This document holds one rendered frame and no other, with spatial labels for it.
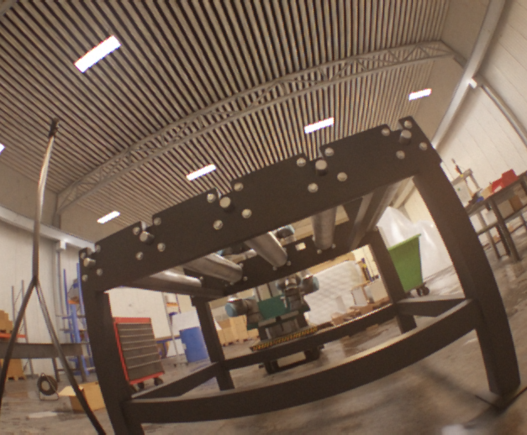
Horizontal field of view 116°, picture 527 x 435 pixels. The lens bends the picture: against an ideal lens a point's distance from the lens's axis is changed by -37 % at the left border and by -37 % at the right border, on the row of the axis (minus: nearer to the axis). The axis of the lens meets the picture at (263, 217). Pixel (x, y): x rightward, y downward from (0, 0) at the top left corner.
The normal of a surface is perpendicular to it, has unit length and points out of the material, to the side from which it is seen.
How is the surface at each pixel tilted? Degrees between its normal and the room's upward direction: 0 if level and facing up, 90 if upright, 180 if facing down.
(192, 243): 90
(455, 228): 90
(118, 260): 90
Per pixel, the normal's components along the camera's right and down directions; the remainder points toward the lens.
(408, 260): -0.29, -0.10
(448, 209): -0.22, -0.32
